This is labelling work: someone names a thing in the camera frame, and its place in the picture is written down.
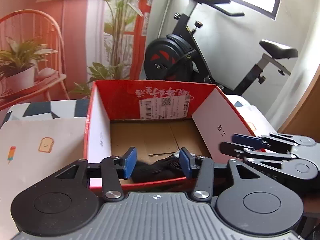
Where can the red strawberry cardboard box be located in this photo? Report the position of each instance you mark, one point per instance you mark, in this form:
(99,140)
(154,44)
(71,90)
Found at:
(158,117)

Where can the potted plant white pot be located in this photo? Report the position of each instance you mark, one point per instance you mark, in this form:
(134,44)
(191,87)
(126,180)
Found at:
(19,63)

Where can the black exercise bike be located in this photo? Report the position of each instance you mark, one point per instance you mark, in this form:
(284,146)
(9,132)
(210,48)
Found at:
(178,57)

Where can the red wire chair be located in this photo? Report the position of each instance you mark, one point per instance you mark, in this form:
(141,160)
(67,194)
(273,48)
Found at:
(30,24)

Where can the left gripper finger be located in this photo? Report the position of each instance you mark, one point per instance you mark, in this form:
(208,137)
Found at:
(266,151)
(247,139)

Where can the black mesh fabric item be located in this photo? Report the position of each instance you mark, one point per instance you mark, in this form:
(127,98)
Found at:
(164,169)

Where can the white cartoon print tablecloth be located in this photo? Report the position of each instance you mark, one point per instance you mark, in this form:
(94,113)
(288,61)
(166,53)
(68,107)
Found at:
(40,138)

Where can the tall green leafy plant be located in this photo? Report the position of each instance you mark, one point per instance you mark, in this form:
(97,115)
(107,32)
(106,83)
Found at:
(122,39)

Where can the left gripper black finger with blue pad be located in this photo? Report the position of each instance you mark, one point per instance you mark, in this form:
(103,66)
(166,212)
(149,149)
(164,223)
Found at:
(67,200)
(253,205)

